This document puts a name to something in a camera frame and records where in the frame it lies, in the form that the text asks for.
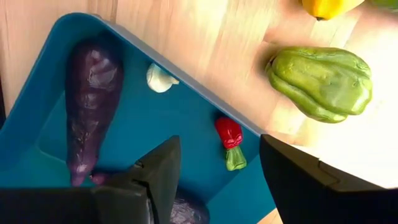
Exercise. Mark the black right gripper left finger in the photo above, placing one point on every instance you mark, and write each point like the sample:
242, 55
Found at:
155, 180

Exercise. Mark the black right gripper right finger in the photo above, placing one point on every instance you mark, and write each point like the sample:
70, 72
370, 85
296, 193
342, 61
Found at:
311, 193

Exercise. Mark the round dark purple eggplant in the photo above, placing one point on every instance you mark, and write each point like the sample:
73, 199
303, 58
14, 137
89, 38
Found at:
189, 210

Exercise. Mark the long purple eggplant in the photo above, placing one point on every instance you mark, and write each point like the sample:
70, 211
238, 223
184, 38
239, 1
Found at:
90, 109
99, 179

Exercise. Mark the small red radish green stem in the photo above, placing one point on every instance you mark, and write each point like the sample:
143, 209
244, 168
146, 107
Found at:
230, 133

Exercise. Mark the white garlic bulb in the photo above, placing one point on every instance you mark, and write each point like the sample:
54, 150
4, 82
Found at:
158, 79

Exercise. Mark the green bell pepper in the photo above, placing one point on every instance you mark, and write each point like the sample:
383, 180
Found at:
320, 81

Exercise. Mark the yellow lemon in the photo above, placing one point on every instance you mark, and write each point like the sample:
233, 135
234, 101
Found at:
329, 7

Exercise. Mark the green cucumber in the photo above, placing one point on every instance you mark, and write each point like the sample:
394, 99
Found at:
385, 2

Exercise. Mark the blue plastic tray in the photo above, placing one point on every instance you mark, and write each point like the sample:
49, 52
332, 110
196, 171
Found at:
174, 124

